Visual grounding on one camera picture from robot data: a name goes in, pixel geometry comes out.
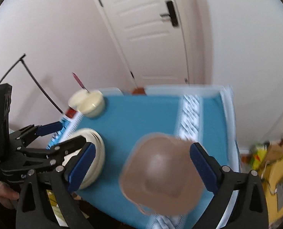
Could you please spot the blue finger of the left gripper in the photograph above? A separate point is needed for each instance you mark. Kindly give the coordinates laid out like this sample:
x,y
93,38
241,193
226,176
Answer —
x,y
28,134
45,158

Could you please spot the yellow cardboard box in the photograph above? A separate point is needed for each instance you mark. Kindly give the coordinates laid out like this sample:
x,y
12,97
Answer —
x,y
267,160

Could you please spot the black door handle lock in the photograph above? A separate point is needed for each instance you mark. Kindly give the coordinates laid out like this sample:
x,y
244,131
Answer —
x,y
171,14

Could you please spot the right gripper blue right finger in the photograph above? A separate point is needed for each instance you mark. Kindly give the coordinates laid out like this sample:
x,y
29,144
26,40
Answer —
x,y
238,198

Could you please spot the plain white plate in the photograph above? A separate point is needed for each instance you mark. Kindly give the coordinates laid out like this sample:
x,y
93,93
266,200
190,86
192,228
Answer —
x,y
83,167

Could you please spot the person's left hand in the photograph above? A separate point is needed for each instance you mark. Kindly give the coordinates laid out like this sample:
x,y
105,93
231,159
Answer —
x,y
7,195

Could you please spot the white door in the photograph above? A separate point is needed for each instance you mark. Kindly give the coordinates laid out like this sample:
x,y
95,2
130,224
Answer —
x,y
153,49

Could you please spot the brown square bowl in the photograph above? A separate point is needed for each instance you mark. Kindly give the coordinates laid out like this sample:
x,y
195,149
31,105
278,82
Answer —
x,y
159,176

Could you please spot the blue patterned tablecloth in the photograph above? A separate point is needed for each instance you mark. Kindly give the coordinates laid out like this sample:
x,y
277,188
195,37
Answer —
x,y
126,119

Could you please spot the cream ceramic bowl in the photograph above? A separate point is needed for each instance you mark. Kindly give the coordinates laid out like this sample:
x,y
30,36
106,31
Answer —
x,y
93,105

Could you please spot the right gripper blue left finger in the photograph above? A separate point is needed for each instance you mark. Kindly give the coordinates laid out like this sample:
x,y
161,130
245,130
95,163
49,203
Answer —
x,y
63,175

